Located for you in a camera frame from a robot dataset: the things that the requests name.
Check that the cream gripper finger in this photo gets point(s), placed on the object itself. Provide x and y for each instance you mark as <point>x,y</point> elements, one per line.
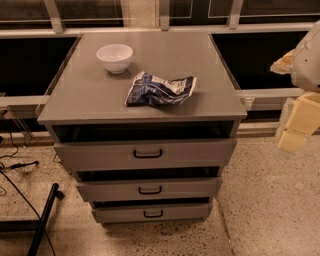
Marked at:
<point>300,118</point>
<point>284,64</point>

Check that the grey bottom drawer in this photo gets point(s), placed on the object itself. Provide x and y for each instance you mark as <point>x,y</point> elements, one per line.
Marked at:
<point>145,213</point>

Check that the grey drawer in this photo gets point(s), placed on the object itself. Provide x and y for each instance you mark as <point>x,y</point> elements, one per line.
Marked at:
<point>145,213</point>
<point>125,155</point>
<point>149,189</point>

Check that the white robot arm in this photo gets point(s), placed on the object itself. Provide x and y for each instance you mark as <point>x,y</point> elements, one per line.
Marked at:
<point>305,73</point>

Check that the grey top drawer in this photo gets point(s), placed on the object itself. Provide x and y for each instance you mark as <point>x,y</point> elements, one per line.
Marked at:
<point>125,155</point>

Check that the grey middle drawer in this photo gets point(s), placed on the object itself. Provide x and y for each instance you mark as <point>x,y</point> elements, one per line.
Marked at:
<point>149,189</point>

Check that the grey drawer cabinet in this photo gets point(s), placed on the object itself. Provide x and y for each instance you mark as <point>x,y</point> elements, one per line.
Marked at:
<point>198,57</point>

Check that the metal window railing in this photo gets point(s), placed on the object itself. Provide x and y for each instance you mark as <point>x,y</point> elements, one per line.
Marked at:
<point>29,19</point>

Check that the crumpled blue white chip bag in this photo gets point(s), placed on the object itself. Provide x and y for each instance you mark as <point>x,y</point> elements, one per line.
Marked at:
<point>150,90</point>

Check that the white ceramic bowl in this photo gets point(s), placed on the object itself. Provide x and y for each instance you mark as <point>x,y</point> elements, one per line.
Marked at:
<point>116,58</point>

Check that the black metal stand leg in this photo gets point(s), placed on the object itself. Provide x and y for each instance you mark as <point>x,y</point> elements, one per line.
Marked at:
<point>38,227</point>

